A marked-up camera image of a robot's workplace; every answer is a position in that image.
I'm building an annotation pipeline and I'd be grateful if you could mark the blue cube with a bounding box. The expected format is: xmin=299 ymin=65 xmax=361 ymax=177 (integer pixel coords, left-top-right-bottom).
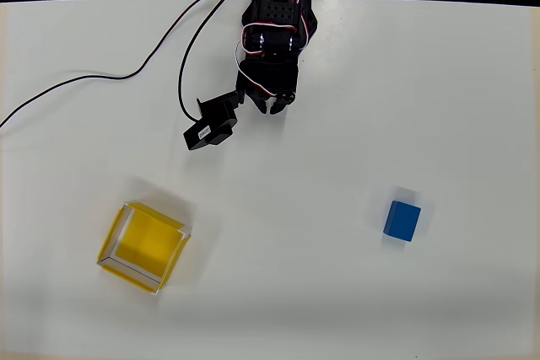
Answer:
xmin=382 ymin=200 xmax=422 ymax=244

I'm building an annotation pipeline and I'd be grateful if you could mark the yellow square tray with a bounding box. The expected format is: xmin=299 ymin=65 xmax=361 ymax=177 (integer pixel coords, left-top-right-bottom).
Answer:
xmin=96 ymin=201 xmax=193 ymax=295

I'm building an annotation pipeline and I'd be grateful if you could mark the black webcam on bracket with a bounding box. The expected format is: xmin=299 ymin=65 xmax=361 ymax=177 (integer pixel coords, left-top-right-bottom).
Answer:
xmin=182 ymin=90 xmax=246 ymax=152

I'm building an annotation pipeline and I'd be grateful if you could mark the black webcam cable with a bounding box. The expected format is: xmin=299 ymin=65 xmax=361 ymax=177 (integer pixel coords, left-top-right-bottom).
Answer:
xmin=177 ymin=0 xmax=254 ymax=121

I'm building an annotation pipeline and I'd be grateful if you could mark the long black table cable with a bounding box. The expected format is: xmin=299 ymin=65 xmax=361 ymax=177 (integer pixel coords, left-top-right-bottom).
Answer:
xmin=0 ymin=0 xmax=227 ymax=130

